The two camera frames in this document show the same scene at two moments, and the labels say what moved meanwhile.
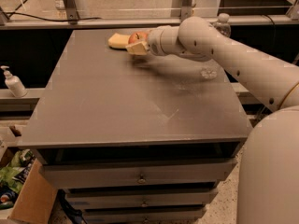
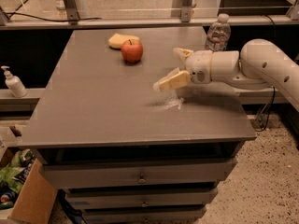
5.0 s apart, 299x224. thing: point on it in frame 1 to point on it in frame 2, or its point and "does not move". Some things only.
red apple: [137, 37] to [132, 50]
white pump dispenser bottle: [14, 84] does not move
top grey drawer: [136, 172] does not move
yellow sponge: [119, 40] does not move
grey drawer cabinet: [133, 138] does not move
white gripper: [155, 43] to [199, 66]
